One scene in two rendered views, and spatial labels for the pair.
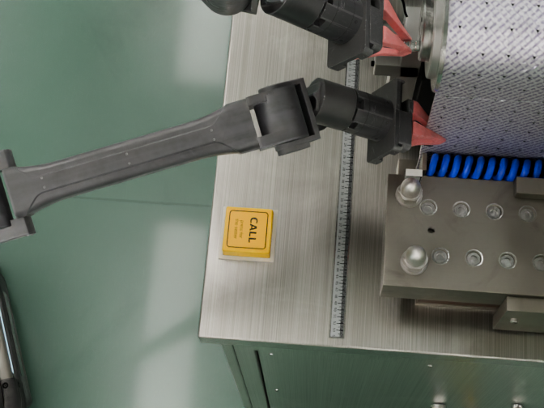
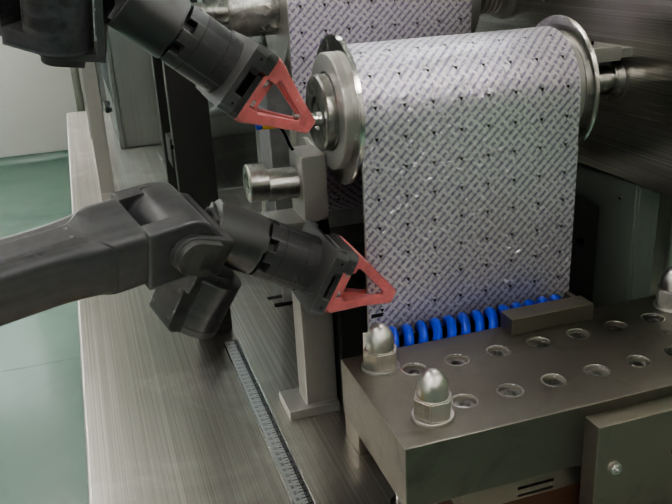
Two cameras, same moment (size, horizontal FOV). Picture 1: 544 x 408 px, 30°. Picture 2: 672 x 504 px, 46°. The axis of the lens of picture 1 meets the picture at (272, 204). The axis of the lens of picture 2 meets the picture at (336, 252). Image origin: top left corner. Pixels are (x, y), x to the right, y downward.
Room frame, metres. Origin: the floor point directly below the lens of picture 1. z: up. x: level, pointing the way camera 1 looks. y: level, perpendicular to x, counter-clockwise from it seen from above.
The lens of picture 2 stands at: (-0.10, 0.14, 1.40)
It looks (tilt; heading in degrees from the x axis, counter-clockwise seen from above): 21 degrees down; 333
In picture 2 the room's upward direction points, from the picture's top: 3 degrees counter-clockwise
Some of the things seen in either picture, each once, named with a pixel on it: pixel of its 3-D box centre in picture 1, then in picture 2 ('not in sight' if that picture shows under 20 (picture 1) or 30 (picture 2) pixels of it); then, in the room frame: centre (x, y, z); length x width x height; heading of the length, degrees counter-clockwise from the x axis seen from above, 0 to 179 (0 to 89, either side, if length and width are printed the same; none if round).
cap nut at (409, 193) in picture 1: (410, 189); (380, 345); (0.47, -0.19, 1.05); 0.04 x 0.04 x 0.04
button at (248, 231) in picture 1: (248, 231); not in sight; (0.48, 0.04, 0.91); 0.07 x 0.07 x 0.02; 80
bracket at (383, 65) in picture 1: (391, 78); (299, 287); (0.64, -0.18, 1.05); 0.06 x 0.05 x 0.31; 80
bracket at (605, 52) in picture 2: not in sight; (594, 49); (0.55, -0.51, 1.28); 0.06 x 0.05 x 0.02; 80
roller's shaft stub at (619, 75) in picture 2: not in sight; (587, 82); (0.55, -0.51, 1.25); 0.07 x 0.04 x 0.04; 80
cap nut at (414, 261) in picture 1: (415, 257); (432, 393); (0.38, -0.18, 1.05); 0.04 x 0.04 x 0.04
